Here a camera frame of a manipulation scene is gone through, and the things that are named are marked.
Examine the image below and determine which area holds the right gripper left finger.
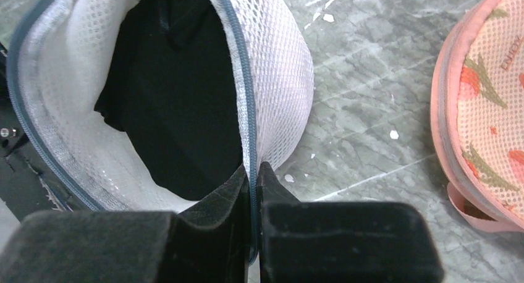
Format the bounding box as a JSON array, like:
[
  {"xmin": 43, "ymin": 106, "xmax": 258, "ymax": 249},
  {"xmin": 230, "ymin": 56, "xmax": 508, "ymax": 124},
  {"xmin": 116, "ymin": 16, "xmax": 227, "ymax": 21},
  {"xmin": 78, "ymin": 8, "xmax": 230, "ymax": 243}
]
[{"xmin": 1, "ymin": 167, "xmax": 249, "ymax": 282}]

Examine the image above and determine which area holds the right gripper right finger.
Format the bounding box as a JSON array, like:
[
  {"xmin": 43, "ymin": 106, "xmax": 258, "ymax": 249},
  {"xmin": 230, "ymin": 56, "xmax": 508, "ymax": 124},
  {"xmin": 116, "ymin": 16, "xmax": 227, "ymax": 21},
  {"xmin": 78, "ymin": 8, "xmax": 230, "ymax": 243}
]
[{"xmin": 258, "ymin": 162, "xmax": 444, "ymax": 282}]

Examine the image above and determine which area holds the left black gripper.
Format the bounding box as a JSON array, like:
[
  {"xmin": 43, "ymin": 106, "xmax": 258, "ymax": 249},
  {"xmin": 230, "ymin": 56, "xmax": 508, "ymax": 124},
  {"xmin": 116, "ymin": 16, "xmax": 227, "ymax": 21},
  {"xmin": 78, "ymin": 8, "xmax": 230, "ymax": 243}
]
[{"xmin": 1, "ymin": 46, "xmax": 88, "ymax": 220}]

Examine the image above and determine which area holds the white mesh laundry bag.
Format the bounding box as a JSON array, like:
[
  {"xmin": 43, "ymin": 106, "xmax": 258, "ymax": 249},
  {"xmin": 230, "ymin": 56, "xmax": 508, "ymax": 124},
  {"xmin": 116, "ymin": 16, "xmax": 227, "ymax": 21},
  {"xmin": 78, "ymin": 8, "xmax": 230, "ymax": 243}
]
[{"xmin": 6, "ymin": 0, "xmax": 315, "ymax": 266}]

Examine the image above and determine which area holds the black bra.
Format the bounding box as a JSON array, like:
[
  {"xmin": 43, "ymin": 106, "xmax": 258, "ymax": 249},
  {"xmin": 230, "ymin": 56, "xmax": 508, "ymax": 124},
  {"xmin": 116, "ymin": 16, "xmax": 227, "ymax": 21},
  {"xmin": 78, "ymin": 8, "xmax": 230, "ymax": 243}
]
[{"xmin": 94, "ymin": 0, "xmax": 242, "ymax": 201}]

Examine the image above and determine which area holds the pink floral laundry bag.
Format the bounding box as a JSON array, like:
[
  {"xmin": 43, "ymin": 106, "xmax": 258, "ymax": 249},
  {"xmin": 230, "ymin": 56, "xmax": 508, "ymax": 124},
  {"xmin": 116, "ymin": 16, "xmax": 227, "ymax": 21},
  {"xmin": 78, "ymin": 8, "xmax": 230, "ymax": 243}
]
[{"xmin": 430, "ymin": 0, "xmax": 523, "ymax": 232}]

